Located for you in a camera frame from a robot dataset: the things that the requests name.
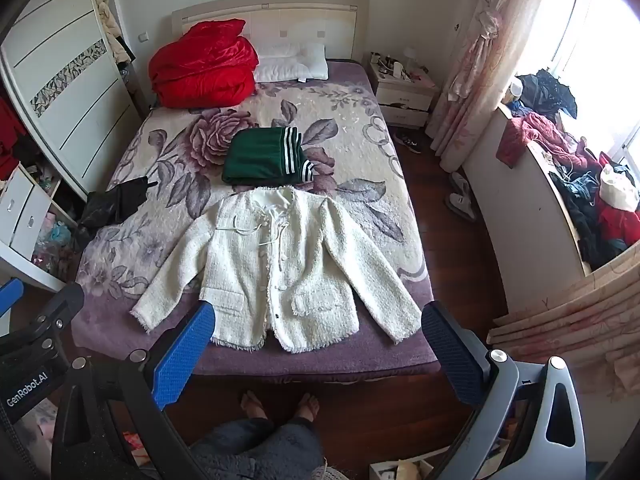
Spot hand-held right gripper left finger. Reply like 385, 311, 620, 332
50, 301, 217, 480

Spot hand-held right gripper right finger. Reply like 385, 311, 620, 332
421, 301, 588, 480

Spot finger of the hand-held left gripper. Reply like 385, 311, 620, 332
0, 283, 85, 356
0, 279, 25, 318

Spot white tweed jacket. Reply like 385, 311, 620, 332
129, 185, 423, 355

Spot red hanging clothes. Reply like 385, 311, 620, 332
0, 96, 28, 182

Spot pile of mixed clothes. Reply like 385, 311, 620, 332
547, 137, 640, 271

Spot dark clothes heap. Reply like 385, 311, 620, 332
515, 69, 579, 120

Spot white drawer cabinet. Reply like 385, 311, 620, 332
0, 164, 68, 293

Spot person's left foot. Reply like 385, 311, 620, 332
240, 391, 270, 422

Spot person's foot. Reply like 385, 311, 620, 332
294, 392, 321, 424
240, 391, 270, 422

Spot black cloth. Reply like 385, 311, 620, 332
77, 176, 158, 233

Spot person's legs and feet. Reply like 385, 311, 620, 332
189, 416, 327, 480

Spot cardboard box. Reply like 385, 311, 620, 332
369, 457, 437, 480

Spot pink floral curtain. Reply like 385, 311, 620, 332
486, 242, 640, 398
429, 0, 551, 173

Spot person's right foot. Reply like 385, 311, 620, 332
294, 392, 321, 424

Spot white slippers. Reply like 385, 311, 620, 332
444, 171, 480, 222

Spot green pants with white stripes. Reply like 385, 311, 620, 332
222, 126, 316, 186

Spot black shoes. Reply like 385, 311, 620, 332
394, 131, 425, 155

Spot white hat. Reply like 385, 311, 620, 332
598, 164, 640, 212

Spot dark red garment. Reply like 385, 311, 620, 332
496, 111, 583, 170

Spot white sliding-door wardrobe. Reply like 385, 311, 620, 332
0, 0, 148, 203

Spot white nightstand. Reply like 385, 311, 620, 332
369, 51, 442, 129

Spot red quilt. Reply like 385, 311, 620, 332
148, 18, 259, 110

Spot beige hanging garment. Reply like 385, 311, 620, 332
95, 0, 137, 67

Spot white pillow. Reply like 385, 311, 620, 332
253, 42, 329, 84
256, 42, 303, 61

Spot beige wooden bed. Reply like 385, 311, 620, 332
70, 0, 443, 377

